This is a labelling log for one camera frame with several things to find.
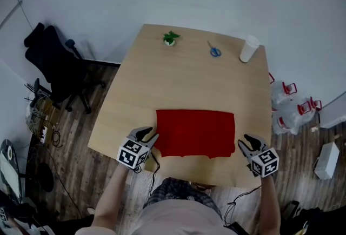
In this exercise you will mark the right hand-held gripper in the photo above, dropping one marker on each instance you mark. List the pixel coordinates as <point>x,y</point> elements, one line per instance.
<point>265,163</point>

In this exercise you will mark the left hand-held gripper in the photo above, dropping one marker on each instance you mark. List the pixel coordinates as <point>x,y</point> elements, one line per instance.
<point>132,154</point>

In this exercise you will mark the red t-shirt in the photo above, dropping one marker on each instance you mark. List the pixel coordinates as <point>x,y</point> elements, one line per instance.
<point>194,134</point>

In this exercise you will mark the person's right forearm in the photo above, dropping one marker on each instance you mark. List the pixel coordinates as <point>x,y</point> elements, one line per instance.
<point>269,207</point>

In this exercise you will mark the person's left forearm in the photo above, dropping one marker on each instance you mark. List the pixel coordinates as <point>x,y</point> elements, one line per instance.
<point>110,201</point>

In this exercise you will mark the person's pale shirt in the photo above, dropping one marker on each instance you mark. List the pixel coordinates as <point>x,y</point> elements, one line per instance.
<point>183,220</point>

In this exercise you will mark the woven laundry basket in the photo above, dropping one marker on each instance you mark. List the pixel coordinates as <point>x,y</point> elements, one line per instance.
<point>205,185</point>

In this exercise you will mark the person's plaid shorts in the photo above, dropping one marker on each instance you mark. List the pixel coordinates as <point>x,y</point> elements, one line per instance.
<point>175,190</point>

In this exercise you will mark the white cardboard box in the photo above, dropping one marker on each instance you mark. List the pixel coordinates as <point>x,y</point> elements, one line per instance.
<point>327,161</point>

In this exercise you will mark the black bag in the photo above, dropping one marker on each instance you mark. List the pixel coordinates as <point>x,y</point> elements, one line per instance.
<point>311,217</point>

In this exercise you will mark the white tumbler cup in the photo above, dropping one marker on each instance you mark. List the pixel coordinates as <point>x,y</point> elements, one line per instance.
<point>249,50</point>

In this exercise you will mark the small potted green plant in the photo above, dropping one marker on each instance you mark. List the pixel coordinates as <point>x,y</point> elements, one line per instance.
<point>170,39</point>

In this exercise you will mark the black office chair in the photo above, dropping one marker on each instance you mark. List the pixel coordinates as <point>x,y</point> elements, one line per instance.
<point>54,61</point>

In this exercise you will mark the black antenna router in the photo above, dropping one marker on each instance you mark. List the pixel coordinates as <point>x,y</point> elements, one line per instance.
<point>34,90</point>

